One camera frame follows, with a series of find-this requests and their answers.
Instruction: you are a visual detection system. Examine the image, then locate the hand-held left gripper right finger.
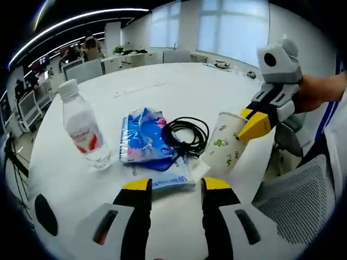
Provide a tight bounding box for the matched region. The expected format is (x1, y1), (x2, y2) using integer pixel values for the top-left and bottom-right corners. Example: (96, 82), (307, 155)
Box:
(201, 177), (280, 260)

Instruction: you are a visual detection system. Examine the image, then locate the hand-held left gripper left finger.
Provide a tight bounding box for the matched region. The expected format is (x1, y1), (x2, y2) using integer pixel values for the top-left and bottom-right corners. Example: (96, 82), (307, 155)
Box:
(77, 178), (153, 260)

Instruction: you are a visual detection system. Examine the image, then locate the white paper cup green print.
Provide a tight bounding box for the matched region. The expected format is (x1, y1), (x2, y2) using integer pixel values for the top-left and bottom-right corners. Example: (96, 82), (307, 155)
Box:
(202, 111), (249, 176)

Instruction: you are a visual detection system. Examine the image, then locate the black cable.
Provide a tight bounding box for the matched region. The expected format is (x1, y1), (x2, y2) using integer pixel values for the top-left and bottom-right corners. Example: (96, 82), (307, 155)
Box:
(161, 116), (210, 160)

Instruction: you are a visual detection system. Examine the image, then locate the light blue tissue pack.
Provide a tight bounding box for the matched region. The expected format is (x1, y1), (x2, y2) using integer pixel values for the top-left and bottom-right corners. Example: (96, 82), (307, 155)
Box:
(130, 155), (211, 192)

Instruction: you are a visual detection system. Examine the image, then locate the blue printed plastic packet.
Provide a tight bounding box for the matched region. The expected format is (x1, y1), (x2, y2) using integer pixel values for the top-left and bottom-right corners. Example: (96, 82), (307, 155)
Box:
(118, 107), (177, 172)

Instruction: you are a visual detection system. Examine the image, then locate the clear water bottle red label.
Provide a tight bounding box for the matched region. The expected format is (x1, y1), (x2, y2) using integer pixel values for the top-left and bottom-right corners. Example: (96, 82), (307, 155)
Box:
(58, 79), (112, 171)

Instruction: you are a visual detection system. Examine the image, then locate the person's right hand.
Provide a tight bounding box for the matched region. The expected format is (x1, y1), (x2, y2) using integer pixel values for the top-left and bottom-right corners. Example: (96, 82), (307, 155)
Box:
(294, 74), (330, 114)

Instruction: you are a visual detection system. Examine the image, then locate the black oval object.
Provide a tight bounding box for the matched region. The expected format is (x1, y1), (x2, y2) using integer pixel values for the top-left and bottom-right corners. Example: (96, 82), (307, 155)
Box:
(34, 193), (58, 236)

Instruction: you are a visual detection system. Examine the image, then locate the small white desk object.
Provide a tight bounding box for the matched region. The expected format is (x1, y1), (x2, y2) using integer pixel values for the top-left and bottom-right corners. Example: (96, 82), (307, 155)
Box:
(213, 60), (232, 72)

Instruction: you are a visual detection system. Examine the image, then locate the grey mesh office chair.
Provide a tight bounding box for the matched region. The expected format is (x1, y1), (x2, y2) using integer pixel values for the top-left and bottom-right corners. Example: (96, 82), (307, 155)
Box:
(252, 154), (339, 246)

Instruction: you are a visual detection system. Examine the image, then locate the large window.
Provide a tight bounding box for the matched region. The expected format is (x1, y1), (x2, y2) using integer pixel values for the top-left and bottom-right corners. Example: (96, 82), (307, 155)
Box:
(196, 0), (269, 63)
(150, 2), (181, 50)

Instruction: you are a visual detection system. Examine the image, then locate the person's white striped top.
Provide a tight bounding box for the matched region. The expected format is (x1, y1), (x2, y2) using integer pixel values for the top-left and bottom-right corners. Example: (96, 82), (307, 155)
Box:
(311, 89), (347, 196)

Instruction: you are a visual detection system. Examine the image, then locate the white table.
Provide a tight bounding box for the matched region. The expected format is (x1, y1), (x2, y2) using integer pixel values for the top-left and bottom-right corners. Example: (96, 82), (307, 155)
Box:
(27, 62), (274, 260)

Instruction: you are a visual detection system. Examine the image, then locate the black tripod stand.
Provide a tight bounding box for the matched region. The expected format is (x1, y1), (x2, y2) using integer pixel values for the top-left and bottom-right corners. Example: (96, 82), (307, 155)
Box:
(2, 132), (31, 212)

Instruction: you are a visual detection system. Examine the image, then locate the white low cabinet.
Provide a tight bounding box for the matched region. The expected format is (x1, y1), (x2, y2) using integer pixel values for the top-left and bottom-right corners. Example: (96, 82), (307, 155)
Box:
(100, 51), (158, 74)

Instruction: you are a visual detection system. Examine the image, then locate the long ceiling light strip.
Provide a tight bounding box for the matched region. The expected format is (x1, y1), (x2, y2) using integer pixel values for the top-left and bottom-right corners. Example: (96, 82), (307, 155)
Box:
(8, 8), (150, 68)

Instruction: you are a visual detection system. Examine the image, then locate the white frame chair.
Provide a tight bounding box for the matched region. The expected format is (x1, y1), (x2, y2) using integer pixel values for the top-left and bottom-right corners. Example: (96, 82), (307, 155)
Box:
(66, 59), (104, 82)
(18, 90), (43, 128)

